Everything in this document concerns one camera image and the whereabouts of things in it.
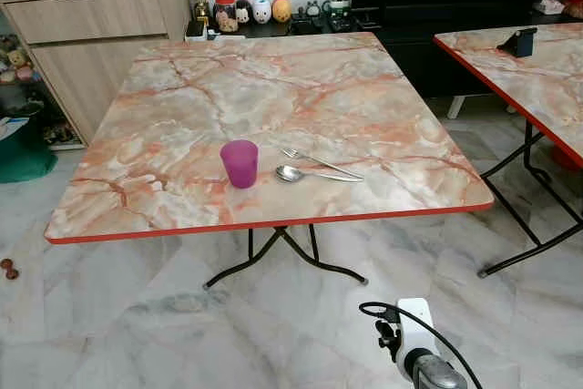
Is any steel spoon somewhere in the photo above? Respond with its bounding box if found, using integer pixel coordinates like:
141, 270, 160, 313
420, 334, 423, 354
275, 165, 363, 183

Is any steel fork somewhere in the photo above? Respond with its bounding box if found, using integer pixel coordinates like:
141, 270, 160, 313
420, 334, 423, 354
281, 147, 364, 180

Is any purple plastic cup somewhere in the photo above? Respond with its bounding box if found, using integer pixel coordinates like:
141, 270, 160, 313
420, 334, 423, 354
220, 139, 260, 189

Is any marble-print folding table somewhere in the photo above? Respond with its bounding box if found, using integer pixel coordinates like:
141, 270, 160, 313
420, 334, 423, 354
44, 32, 496, 290
434, 23, 583, 279

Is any black phone stand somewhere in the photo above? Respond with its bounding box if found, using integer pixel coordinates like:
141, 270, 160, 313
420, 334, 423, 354
496, 27, 538, 58

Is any green mug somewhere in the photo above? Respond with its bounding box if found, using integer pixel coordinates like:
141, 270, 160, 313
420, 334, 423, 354
323, 0, 357, 31

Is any orange egg figurine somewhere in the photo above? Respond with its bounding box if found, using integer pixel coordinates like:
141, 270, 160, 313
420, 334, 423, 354
272, 0, 294, 25

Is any white egg figurine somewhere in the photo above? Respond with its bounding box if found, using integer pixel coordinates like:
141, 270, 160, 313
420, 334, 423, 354
252, 0, 273, 26

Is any black egg figurine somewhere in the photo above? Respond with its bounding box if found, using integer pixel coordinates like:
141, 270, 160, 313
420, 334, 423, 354
235, 0, 255, 26

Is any red-lidded glass jar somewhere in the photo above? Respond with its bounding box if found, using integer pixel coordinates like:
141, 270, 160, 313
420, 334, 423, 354
213, 0, 240, 34

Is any green floor cushion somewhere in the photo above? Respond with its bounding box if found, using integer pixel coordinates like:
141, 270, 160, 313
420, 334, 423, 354
0, 116, 58, 184

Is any light wooden cabinet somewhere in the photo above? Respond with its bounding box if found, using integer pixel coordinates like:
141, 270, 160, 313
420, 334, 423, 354
0, 0, 193, 146

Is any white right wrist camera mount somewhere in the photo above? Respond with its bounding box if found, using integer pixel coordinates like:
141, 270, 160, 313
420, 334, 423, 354
397, 298, 432, 354

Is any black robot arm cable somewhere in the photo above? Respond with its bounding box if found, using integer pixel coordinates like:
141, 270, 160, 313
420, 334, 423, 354
359, 301, 484, 389

